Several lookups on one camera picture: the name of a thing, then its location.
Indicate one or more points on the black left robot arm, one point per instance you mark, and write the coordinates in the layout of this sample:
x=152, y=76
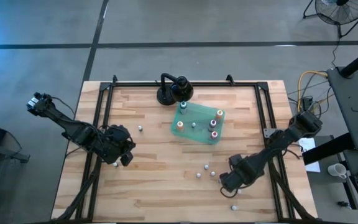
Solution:
x=57, y=116

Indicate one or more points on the small black object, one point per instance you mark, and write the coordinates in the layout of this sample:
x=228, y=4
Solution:
x=344, y=204

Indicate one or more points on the large yellow food coloring bottle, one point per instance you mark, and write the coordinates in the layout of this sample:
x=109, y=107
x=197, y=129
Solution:
x=219, y=114
x=180, y=125

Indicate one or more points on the black gooseneck desk lamp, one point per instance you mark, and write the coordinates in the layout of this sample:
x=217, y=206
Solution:
x=182, y=90

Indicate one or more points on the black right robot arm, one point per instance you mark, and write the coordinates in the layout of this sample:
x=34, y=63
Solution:
x=284, y=137

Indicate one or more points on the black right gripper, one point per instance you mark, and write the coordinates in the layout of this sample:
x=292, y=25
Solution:
x=238, y=174

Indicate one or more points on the white paper sheet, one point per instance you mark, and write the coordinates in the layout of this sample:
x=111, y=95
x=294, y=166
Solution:
x=309, y=146

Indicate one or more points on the green translucent plastic bin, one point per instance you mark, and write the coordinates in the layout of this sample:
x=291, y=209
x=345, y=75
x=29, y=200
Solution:
x=197, y=133

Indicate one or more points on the black floor fan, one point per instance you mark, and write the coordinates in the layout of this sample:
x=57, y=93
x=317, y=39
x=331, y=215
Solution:
x=328, y=15

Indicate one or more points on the small black food coloring bottle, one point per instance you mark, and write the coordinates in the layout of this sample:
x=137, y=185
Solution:
x=198, y=175
x=140, y=127

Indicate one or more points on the small dark food coloring bottle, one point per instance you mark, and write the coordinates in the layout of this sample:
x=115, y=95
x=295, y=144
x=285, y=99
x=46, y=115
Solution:
x=234, y=207

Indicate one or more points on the grey side table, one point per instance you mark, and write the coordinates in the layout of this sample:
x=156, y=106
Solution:
x=353, y=93

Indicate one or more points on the black frame bracket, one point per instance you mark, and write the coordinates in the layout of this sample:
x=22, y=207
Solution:
x=229, y=80
x=114, y=79

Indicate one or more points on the small dark green coloring bottle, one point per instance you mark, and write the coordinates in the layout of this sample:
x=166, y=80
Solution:
x=115, y=164

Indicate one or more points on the grey metal mounting plate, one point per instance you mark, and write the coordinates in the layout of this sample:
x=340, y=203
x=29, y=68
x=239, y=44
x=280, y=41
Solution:
x=270, y=132

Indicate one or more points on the white mug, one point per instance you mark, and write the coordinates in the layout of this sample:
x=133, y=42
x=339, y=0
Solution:
x=337, y=170

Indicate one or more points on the small purple food coloring bottle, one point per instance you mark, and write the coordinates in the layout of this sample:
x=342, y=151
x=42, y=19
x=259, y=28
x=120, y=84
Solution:
x=212, y=173

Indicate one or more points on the black support beam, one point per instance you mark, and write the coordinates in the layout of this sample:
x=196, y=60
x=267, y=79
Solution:
x=325, y=149

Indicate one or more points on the black metal table frame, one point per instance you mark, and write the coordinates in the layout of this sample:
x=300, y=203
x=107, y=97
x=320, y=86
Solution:
x=216, y=84

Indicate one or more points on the large teal food coloring bottle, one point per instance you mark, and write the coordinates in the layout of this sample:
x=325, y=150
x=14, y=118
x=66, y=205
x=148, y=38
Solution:
x=183, y=106

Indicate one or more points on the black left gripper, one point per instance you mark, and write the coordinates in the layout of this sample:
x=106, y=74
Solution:
x=118, y=141

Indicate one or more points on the black low stand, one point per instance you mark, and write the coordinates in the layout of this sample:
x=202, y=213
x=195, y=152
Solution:
x=11, y=155

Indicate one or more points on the black power adapter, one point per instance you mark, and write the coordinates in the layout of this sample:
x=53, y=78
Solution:
x=307, y=101

